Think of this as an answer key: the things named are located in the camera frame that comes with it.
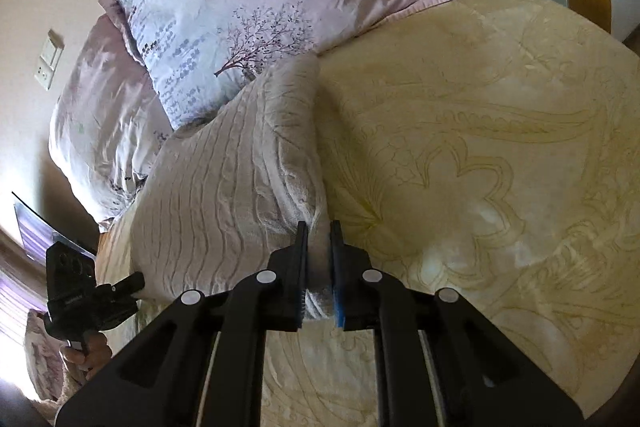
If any white wall switch plate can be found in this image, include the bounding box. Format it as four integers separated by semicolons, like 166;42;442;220
34;28;67;92

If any tree print pillow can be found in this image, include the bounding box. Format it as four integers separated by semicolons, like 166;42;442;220
96;0;470;131

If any pink floral pillow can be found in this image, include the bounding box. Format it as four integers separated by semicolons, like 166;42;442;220
47;11;177;234

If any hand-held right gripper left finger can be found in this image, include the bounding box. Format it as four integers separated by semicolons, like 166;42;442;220
54;221;310;427

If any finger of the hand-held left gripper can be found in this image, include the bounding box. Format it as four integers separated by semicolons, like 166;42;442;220
95;271;147;304

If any person's left hand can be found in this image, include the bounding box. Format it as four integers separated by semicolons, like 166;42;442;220
59;329;115;380

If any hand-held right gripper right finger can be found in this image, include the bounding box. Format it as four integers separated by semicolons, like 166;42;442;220
329;219;587;427

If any dark framed screen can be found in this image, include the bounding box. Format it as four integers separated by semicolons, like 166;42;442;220
11;191;98;264

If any beige cable knit sweater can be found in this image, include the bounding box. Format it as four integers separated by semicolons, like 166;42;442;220
128;53;337;322

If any yellow patterned bedspread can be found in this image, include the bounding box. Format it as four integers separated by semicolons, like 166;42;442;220
95;0;640;427

